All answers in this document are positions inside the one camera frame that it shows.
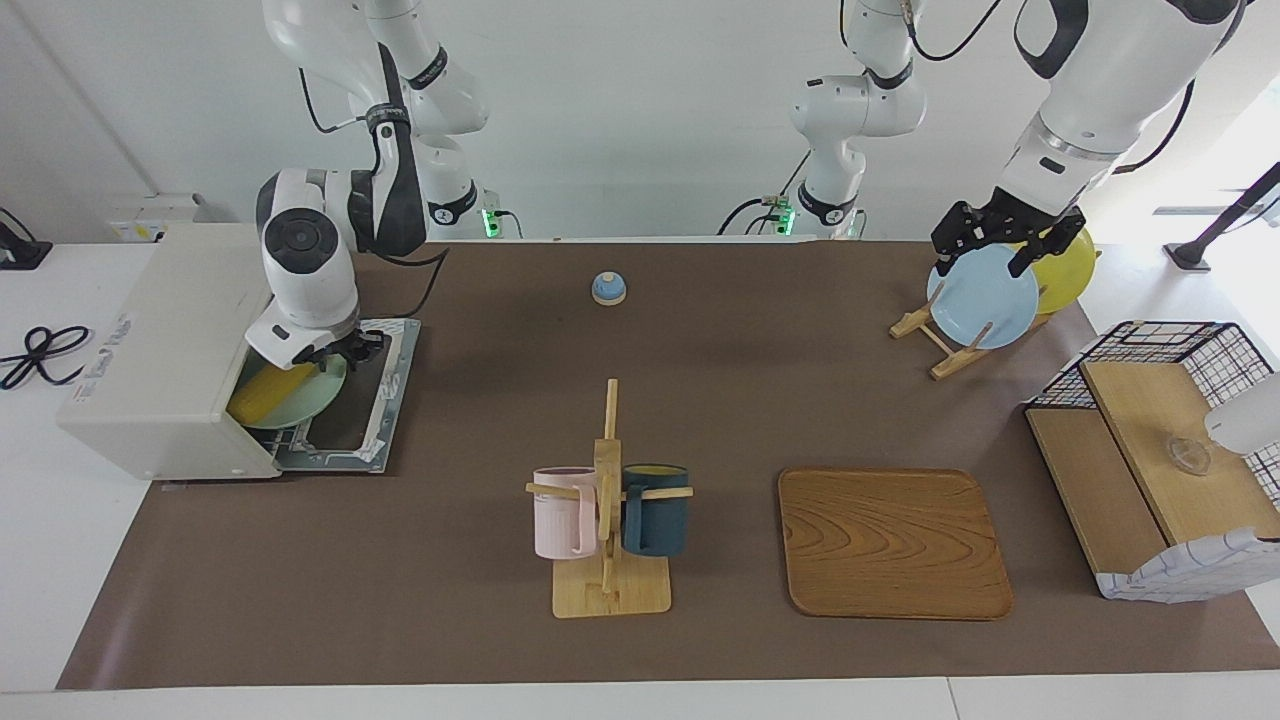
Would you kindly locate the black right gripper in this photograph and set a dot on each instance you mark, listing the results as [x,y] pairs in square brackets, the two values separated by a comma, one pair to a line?
[328,350]

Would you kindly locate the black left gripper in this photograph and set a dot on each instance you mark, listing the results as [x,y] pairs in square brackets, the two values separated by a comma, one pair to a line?
[1027,215]

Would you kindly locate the mint green plate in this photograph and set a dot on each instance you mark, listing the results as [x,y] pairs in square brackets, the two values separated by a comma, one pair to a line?
[318,405]

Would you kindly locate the yellow corn cob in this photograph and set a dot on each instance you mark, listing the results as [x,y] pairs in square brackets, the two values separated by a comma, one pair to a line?
[265,395]

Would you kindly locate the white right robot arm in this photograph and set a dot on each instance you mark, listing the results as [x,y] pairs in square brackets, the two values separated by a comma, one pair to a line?
[305,290]

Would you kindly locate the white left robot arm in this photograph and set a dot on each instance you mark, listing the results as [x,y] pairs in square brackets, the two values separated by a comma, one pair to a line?
[1120,70]

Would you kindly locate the white toaster oven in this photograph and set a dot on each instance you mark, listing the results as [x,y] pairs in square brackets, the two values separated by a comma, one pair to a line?
[160,340]

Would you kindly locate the yellow plate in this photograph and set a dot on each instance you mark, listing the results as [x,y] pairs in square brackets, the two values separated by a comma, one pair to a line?
[1070,275]

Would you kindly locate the light blue plate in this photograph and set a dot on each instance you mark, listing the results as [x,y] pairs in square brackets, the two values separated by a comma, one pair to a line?
[985,305]

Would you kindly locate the wooden plate rack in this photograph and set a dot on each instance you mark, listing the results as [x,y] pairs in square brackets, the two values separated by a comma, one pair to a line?
[955,362]

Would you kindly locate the wooden shelf box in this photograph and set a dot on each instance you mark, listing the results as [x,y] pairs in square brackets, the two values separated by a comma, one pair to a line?
[1140,420]

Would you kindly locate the white electrical box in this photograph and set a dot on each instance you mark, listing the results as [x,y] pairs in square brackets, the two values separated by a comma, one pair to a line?
[160,215]

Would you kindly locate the pink mug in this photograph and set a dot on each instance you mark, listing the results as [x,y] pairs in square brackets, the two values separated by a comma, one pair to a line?
[560,515]

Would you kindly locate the small clear glass bowl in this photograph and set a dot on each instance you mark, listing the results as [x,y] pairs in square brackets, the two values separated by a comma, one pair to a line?
[1188,456]

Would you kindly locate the white rounded object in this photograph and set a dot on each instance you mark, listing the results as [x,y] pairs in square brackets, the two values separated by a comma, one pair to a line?
[1250,415]

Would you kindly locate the wooden serving tray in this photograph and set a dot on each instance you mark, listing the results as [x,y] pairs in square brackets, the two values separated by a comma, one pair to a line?
[900,540]

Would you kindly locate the dark blue mug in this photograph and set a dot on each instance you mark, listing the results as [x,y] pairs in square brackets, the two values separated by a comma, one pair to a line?
[655,520]

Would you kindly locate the wooden mug tree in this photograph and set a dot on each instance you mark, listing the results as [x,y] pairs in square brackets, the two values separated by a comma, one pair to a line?
[610,595]

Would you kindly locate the black desk clamp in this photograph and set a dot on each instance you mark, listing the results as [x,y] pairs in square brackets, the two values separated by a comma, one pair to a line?
[20,255]

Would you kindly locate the brown table mat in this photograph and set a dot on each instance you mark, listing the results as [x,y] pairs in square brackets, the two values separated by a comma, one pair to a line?
[600,650]

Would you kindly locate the white checked cloth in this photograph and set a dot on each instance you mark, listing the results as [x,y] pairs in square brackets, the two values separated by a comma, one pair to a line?
[1190,575]

